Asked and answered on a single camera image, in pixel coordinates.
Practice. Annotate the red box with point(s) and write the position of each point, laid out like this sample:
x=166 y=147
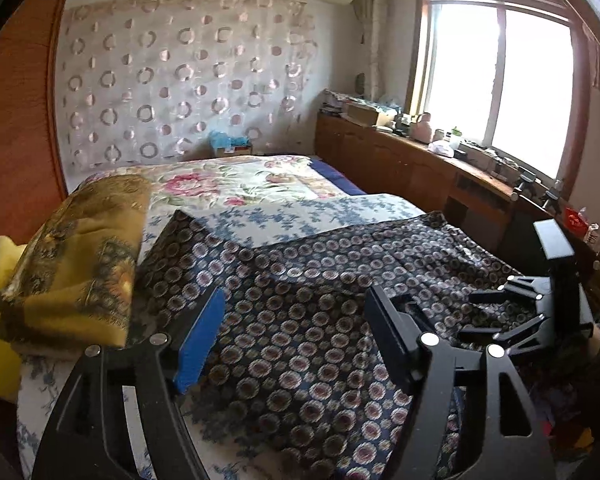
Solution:
x=575 y=219

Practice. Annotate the navy medallion print pajama shirt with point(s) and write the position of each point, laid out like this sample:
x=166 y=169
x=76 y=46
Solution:
x=305 y=300

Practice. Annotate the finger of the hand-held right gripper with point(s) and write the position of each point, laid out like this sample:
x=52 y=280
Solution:
x=525 y=335
x=525 y=287

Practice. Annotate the black metal clamp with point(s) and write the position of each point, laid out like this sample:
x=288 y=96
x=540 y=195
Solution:
x=552 y=197
x=525 y=185

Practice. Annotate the flat cardboard box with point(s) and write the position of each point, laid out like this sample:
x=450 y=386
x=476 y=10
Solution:
x=367 y=112

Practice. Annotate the gold patterned folded blanket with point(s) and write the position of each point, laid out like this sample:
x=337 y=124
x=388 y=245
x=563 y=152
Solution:
x=75 y=260

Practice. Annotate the long wooden cabinet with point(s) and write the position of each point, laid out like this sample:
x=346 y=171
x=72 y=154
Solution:
x=405 y=170

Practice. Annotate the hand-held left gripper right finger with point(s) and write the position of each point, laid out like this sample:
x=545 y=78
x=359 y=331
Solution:
x=387 y=335

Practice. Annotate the blue bag on nightstand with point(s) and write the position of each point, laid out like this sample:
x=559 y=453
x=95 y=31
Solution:
x=230 y=144

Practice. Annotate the circle pattern sheer curtain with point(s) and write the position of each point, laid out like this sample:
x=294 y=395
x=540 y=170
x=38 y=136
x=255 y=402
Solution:
x=180 y=80

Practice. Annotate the white wall pipe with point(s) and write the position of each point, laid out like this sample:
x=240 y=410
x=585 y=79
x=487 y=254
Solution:
x=377 y=35

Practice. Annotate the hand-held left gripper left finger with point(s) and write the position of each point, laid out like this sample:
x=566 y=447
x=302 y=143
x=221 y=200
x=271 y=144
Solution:
x=200 y=345

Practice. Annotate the navy blue blanket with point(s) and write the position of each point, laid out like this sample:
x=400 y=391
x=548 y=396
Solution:
x=340 y=180

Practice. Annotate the white plastic bag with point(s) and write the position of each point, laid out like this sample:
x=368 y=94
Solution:
x=441 y=148

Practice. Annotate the wooden wardrobe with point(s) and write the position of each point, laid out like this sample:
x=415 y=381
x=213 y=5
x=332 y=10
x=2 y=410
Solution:
x=15 y=110

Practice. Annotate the wooden framed window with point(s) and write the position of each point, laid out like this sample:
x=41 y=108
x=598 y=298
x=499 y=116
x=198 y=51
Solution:
x=495 y=70

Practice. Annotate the pink rose floral bedsheet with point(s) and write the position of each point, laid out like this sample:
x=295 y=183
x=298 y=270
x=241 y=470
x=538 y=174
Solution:
x=220 y=180

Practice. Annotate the white blue floral bedsheet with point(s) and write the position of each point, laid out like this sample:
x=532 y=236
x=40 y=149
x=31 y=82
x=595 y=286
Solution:
x=290 y=216

